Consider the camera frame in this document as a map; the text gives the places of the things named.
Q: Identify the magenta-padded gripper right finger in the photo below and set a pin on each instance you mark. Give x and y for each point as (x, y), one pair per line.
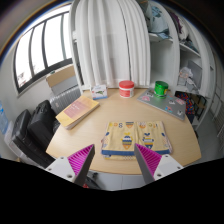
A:
(165, 165)

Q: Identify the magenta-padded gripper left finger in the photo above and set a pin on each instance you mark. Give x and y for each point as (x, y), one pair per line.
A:
(63, 168)

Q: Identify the yellow and pink book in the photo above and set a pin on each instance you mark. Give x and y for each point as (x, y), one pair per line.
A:
(77, 110)

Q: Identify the silver laptop with stickers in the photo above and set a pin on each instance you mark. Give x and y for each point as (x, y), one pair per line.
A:
(163, 103)

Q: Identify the colourful patterned bag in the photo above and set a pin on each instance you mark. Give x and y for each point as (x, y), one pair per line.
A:
(187, 104)

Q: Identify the white radiator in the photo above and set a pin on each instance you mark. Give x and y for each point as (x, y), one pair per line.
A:
(65, 99)

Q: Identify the green metal tin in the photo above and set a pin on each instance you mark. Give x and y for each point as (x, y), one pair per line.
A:
(161, 88)

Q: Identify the small white picture card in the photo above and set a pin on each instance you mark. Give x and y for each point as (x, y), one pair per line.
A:
(99, 92)

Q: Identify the white jar with red lid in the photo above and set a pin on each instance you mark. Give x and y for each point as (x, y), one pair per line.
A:
(126, 89)

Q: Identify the cardboard box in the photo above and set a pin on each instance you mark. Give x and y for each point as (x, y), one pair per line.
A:
(61, 78)

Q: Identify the white shelf unit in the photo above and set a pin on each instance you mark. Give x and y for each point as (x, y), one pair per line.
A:
(166, 56)

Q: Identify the dark-framed window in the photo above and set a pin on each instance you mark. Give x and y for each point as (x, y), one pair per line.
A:
(43, 50)

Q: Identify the white curtain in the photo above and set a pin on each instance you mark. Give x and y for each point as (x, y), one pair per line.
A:
(110, 43)

